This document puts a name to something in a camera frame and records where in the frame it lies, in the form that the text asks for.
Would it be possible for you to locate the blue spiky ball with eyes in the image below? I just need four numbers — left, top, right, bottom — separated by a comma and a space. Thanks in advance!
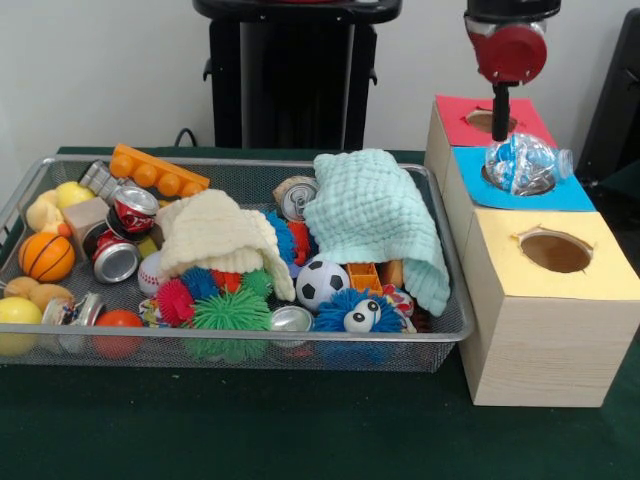
312, 288, 406, 364

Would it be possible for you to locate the wooden box with three holes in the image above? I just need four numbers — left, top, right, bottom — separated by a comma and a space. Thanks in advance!
423, 94, 640, 407

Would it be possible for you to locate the green spiky rubber ball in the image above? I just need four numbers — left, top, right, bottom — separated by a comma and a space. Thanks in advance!
192, 289, 274, 361

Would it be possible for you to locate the orange mini basketball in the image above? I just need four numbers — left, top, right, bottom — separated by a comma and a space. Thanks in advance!
18, 232, 76, 284

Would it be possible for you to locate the long orange toy block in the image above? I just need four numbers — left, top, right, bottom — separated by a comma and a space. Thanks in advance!
108, 143, 211, 199

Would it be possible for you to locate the black cable loop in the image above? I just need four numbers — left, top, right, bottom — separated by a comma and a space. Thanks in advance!
174, 127, 211, 147

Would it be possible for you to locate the black equipment case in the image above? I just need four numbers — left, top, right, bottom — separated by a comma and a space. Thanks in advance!
574, 7, 640, 186

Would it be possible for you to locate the black and white soccer ball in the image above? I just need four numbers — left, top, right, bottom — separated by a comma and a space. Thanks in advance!
295, 258, 351, 314

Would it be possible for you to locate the clear bottle blue label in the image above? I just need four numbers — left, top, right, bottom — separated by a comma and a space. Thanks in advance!
483, 132, 575, 197

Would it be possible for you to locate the red rubber ball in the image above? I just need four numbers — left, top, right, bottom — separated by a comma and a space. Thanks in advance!
92, 309, 146, 359

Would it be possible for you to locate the silver wire mesh bin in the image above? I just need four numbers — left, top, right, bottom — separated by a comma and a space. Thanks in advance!
0, 154, 475, 375

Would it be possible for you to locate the dark green tablecloth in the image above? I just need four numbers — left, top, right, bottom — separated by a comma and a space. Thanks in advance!
0, 145, 640, 480

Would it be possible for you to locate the mint muslin cloth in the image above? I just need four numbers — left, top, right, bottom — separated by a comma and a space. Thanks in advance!
302, 148, 451, 317

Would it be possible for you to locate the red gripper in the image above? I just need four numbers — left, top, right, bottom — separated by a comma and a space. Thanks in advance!
465, 17, 549, 143

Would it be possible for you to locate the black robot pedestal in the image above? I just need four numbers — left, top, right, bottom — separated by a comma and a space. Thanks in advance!
192, 0, 404, 150

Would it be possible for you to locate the cream muslin cloth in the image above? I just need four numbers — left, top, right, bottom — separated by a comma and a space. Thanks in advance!
155, 188, 296, 301

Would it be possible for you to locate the multicoloured spiky caterpillar toy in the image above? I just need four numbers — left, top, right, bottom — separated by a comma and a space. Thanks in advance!
155, 267, 274, 326

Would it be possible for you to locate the red soda can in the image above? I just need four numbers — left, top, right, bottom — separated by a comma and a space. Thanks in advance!
107, 185, 160, 241

